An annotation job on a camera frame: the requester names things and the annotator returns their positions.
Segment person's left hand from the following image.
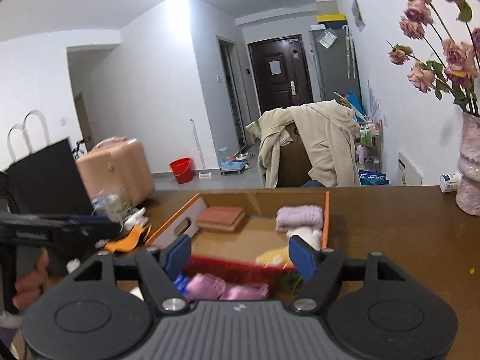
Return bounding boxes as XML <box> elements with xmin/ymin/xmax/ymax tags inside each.
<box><xmin>12</xmin><ymin>248</ymin><xmax>50</xmax><ymax>311</ymax></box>

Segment dark brown door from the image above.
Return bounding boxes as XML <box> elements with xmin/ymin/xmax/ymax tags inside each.
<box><xmin>248</xmin><ymin>34</ymin><xmax>314</xmax><ymax>113</ymax></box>

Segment pink satin bow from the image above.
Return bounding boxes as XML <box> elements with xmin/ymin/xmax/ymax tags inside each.
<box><xmin>185</xmin><ymin>274</ymin><xmax>269</xmax><ymax>301</ymax></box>

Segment lilac fluffy towel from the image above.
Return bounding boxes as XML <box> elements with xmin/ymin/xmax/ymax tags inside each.
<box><xmin>276</xmin><ymin>205</ymin><xmax>324</xmax><ymax>233</ymax></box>

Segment red orange cardboard box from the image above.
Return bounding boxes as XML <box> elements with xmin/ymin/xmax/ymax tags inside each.
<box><xmin>143</xmin><ymin>189</ymin><xmax>332</xmax><ymax>285</ymax></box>

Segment clear plastic bag clutter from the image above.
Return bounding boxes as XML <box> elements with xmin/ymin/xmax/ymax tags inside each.
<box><xmin>90</xmin><ymin>193</ymin><xmax>149</xmax><ymax>233</ymax></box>

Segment white medicine bottle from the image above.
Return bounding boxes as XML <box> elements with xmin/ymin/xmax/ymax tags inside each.
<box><xmin>439</xmin><ymin>172</ymin><xmax>462</xmax><ymax>194</ymax></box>

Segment blue plastic packet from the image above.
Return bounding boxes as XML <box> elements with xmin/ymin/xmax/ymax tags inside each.
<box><xmin>173</xmin><ymin>273</ymin><xmax>190</xmax><ymax>298</ymax></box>

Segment pink suitcase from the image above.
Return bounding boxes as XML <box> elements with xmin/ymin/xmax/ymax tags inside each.
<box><xmin>76</xmin><ymin>136</ymin><xmax>155</xmax><ymax>206</ymax></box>

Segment red bucket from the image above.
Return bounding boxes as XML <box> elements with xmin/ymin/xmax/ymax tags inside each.
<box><xmin>169</xmin><ymin>158</ymin><xmax>194</xmax><ymax>185</ymax></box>

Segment brown wooden chair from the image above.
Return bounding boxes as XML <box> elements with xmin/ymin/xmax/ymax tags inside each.
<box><xmin>277</xmin><ymin>123</ymin><xmax>312</xmax><ymax>188</ymax></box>

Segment grey refrigerator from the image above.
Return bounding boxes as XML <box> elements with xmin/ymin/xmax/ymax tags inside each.
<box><xmin>310</xmin><ymin>20</ymin><xmax>361</xmax><ymax>101</ymax></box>

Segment dried pink flowers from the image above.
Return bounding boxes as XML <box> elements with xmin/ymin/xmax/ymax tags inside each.
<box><xmin>388</xmin><ymin>0</ymin><xmax>479</xmax><ymax>117</ymax></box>

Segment pink textured vase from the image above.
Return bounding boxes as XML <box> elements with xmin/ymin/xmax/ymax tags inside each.
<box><xmin>456</xmin><ymin>113</ymin><xmax>480</xmax><ymax>216</ymax></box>

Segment yellow box on fridge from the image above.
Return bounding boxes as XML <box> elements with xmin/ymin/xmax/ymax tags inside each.
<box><xmin>316</xmin><ymin>14</ymin><xmax>347</xmax><ymax>24</ymax></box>

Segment beige jacket on chair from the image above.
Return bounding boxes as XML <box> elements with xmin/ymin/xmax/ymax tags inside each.
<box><xmin>246</xmin><ymin>100</ymin><xmax>360</xmax><ymax>189</ymax></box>

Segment black paper bag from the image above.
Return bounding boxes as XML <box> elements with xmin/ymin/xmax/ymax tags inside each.
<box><xmin>1</xmin><ymin>110</ymin><xmax>94</xmax><ymax>216</ymax></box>

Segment wall picture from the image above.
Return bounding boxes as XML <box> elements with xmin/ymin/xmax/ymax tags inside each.
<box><xmin>352</xmin><ymin>0</ymin><xmax>365</xmax><ymax>32</ymax></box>

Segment yellow white plush toy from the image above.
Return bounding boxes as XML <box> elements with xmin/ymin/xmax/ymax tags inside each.
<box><xmin>256</xmin><ymin>227</ymin><xmax>323</xmax><ymax>269</ymax></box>

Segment orange cloth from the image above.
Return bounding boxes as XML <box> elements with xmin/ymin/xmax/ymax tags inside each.
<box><xmin>103</xmin><ymin>225</ymin><xmax>152</xmax><ymax>254</ymax></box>

